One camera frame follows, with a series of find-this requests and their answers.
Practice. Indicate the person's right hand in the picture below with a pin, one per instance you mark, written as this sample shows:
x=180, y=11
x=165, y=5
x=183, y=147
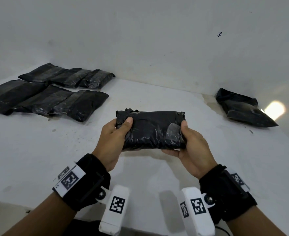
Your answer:
x=196, y=154

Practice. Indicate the person's left hand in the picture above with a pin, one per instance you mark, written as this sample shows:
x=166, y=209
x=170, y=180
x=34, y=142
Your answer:
x=110, y=145

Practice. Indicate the clear tape strip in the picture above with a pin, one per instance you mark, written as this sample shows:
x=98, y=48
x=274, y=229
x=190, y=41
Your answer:
x=172, y=131

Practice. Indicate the row of black plastic packets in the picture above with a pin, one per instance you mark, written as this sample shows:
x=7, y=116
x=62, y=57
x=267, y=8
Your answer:
x=245, y=113

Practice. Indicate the crinkled black plastic bag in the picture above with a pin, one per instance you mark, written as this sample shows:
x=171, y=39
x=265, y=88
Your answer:
x=70, y=77

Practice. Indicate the glossy black plastic bag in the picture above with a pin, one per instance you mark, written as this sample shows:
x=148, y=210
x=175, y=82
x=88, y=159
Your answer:
x=43, y=100

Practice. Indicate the black left wristband with markers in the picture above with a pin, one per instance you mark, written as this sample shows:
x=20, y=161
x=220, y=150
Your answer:
x=92, y=174

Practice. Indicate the black wristband with markers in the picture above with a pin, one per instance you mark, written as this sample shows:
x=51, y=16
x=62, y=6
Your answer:
x=223, y=191
x=92, y=174

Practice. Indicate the black right wristband with markers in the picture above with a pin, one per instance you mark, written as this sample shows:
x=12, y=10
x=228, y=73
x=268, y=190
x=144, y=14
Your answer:
x=223, y=191

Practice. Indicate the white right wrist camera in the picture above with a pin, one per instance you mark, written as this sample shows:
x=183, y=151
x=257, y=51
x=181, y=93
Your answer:
x=198, y=226

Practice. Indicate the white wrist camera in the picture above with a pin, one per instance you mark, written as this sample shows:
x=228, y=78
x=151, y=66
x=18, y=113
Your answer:
x=112, y=223
x=198, y=226

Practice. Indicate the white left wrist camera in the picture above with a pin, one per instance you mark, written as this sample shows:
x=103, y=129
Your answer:
x=112, y=223

